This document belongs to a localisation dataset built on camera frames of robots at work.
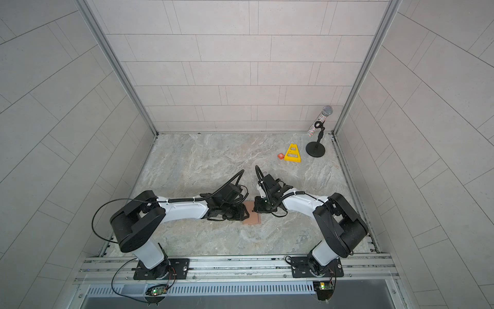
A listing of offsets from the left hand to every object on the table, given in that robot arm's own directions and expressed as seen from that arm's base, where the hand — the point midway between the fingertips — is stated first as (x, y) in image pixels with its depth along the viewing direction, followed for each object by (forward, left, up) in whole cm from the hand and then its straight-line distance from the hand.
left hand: (253, 216), depth 84 cm
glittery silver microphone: (+40, -33, +15) cm, 54 cm away
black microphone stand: (+38, -35, 0) cm, 52 cm away
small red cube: (+33, -15, 0) cm, 36 cm away
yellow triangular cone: (+36, -22, -1) cm, 42 cm away
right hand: (+2, 0, 0) cm, 2 cm away
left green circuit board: (-27, +32, +4) cm, 42 cm away
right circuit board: (-26, -26, 0) cm, 37 cm away
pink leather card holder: (-1, -1, +1) cm, 2 cm away
